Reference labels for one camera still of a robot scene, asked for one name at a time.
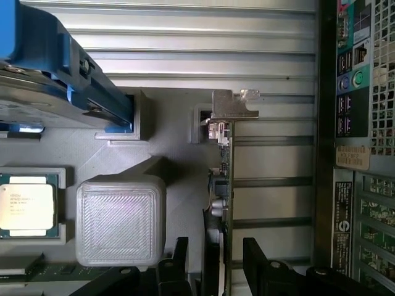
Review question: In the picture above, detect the computer case rear panel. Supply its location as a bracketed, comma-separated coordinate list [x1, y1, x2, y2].
[316, 0, 395, 296]

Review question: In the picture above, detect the green RAM stick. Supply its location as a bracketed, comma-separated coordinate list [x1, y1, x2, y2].
[0, 252, 107, 282]

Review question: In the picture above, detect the beige service tag label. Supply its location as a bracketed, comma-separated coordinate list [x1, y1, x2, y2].
[335, 144, 371, 170]

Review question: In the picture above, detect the grey 3D-printed parts rack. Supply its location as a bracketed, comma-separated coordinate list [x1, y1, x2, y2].
[0, 88, 233, 296]

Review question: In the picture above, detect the silver CPU with green edge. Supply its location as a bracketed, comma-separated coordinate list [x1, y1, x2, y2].
[0, 173, 60, 239]

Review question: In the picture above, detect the hard disk with blue caddy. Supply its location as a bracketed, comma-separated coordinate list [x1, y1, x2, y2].
[0, 0, 136, 134]

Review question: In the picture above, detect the black label with white print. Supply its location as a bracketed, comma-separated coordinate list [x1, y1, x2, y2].
[334, 181, 353, 269]

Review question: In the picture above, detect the green graphics card, metal bracket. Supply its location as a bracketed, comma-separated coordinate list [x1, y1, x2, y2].
[202, 89, 260, 296]

